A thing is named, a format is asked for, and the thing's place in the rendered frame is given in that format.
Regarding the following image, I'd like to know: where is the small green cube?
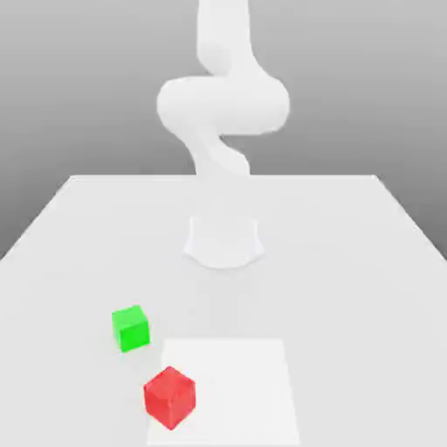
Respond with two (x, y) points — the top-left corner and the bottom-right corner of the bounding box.
(111, 304), (152, 354)

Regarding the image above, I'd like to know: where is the small red cube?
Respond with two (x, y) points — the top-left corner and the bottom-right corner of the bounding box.
(142, 365), (197, 431)

